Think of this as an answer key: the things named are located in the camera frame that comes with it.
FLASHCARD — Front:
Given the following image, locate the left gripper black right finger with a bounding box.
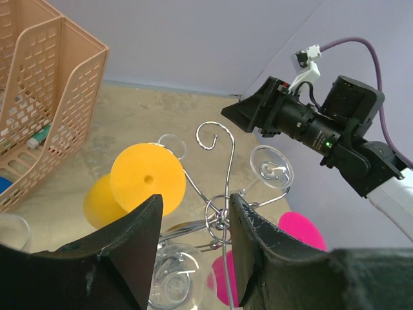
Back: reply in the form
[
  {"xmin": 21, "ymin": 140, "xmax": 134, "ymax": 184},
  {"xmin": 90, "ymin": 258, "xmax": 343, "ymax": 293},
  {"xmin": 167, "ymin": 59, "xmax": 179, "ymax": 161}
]
[{"xmin": 229, "ymin": 194, "xmax": 412, "ymax": 309}]

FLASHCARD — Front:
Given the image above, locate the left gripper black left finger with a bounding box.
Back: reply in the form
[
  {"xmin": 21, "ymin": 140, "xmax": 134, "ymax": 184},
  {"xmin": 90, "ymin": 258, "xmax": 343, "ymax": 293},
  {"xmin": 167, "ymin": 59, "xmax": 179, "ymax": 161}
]
[{"xmin": 1, "ymin": 194, "xmax": 163, "ymax": 309}]

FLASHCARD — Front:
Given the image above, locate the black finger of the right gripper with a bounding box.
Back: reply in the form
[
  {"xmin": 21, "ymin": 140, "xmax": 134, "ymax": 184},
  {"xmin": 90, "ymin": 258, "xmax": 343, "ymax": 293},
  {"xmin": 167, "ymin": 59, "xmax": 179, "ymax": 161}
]
[{"xmin": 221, "ymin": 92, "xmax": 263, "ymax": 132}]

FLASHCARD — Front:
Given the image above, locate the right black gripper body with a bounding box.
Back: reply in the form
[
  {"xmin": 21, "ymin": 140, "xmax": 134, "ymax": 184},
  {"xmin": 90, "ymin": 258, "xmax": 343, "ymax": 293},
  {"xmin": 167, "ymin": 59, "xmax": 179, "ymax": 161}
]
[{"xmin": 248, "ymin": 76, "xmax": 290, "ymax": 138}]

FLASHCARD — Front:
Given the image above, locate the clear champagne flute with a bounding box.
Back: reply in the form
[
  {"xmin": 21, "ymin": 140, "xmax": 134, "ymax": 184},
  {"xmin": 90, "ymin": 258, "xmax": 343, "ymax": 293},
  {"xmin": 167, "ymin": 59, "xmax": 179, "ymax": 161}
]
[{"xmin": 238, "ymin": 145, "xmax": 294, "ymax": 196}]

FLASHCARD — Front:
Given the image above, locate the pink plastic goblet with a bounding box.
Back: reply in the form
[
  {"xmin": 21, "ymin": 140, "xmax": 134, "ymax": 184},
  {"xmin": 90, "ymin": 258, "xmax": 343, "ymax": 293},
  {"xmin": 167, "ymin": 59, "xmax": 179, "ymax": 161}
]
[{"xmin": 206, "ymin": 211, "xmax": 327, "ymax": 307}]

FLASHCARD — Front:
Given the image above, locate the clear round wine glass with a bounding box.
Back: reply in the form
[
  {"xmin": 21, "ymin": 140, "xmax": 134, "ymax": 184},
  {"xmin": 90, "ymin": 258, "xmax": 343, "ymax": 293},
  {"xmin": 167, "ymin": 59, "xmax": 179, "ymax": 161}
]
[{"xmin": 148, "ymin": 243, "xmax": 210, "ymax": 309}]

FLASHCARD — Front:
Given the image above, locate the yellow plastic goblet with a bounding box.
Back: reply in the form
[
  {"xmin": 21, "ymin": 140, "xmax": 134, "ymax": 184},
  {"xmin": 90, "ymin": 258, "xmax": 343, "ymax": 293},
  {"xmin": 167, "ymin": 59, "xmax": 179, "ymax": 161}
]
[{"xmin": 83, "ymin": 143, "xmax": 186, "ymax": 229}]

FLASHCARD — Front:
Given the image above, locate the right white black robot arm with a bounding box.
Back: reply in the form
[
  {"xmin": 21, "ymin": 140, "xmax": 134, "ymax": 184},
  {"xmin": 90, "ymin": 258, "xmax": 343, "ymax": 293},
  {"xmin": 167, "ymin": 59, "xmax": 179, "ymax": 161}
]
[{"xmin": 221, "ymin": 76, "xmax": 412, "ymax": 238}]

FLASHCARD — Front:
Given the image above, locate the chrome wine glass rack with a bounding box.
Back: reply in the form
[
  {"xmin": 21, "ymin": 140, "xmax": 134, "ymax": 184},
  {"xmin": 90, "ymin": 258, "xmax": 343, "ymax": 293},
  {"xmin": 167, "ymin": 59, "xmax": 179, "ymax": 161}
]
[{"xmin": 159, "ymin": 121, "xmax": 290, "ymax": 309}]

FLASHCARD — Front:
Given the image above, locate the orange plastic file organizer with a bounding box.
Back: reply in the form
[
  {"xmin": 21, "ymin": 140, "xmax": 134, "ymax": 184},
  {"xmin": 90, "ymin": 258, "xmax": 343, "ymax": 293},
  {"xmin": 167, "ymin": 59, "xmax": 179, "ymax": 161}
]
[{"xmin": 1, "ymin": 1, "xmax": 109, "ymax": 212}]

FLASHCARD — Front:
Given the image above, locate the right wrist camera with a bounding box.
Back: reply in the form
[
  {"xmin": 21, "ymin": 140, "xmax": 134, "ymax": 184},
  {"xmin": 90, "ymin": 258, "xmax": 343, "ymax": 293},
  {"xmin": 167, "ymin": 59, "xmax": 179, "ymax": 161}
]
[{"xmin": 288, "ymin": 45, "xmax": 321, "ymax": 92}]

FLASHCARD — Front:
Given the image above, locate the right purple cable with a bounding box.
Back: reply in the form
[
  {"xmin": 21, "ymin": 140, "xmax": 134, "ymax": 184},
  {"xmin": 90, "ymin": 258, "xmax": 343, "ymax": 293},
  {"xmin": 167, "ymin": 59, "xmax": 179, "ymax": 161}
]
[{"xmin": 321, "ymin": 37, "xmax": 413, "ymax": 167}]

